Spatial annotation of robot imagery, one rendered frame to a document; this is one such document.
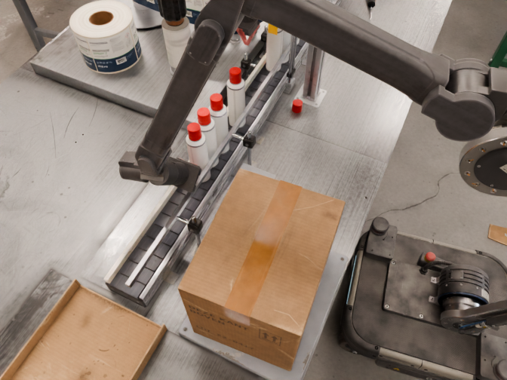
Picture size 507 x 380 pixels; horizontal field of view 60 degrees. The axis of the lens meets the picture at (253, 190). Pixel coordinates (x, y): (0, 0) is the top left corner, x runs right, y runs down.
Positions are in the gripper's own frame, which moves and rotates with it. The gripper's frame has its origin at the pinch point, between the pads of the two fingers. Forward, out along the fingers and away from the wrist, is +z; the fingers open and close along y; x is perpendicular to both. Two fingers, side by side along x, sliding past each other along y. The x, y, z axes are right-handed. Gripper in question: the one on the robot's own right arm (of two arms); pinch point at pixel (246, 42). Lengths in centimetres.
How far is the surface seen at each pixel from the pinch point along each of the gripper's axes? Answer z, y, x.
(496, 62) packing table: 81, -143, 94
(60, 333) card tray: 18, 95, -3
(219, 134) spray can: 4.4, 33.6, 8.0
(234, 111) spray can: 5.9, 22.7, 7.0
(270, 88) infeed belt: 13.4, 2.0, 9.8
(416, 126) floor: 101, -93, 65
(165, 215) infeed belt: 13, 58, 4
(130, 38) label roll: 5.0, 9.5, -37.5
